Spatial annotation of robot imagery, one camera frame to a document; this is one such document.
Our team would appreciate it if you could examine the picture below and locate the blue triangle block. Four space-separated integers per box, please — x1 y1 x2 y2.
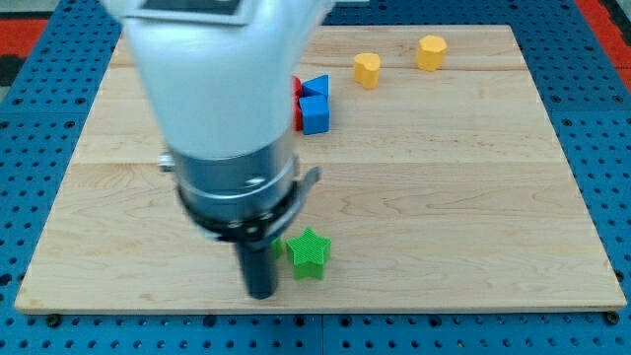
302 74 330 99

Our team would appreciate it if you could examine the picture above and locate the green star block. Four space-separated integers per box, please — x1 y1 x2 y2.
286 227 331 280

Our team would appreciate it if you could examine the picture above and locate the wooden board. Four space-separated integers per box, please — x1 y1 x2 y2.
15 26 627 315

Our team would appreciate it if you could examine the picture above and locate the yellow hexagon block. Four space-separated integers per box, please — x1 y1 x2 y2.
416 35 448 72

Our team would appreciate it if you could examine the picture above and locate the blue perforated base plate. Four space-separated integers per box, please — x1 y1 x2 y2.
1 1 630 354

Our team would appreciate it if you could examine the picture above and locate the red block lower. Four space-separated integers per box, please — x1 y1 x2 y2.
293 97 303 131

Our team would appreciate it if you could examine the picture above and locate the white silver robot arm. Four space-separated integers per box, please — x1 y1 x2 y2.
105 0 333 299

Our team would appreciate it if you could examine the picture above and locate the blue cube block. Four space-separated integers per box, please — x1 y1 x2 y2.
299 95 330 135

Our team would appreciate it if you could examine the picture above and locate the green circle block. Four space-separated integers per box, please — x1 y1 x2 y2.
271 238 284 259

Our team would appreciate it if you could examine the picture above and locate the red block upper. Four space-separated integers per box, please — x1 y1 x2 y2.
292 76 303 98

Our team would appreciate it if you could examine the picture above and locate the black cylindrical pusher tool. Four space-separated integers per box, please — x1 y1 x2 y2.
236 243 278 300

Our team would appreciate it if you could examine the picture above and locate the yellow heart block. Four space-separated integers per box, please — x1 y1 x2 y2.
353 52 381 90

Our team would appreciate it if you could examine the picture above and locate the red block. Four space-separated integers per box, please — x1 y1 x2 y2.
293 97 303 131
292 76 303 98

